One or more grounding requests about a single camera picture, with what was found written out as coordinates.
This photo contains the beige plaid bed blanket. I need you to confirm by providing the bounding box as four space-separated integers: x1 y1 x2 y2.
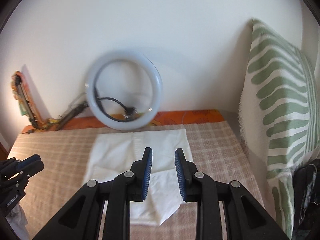
9 121 261 239

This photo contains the white cloth garment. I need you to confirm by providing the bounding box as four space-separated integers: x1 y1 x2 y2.
83 129 193 226

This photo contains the white gloved left hand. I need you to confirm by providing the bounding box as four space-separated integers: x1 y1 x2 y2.
5 203 28 227

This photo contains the green striped white pillow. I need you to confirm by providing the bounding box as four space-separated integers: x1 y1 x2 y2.
239 19 319 237

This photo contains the black ring light cable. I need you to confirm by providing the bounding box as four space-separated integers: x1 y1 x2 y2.
93 83 138 120

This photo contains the white ring light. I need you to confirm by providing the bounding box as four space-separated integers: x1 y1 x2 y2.
86 50 163 131

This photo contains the dark clothing pile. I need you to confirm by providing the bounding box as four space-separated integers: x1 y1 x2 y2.
292 159 319 239

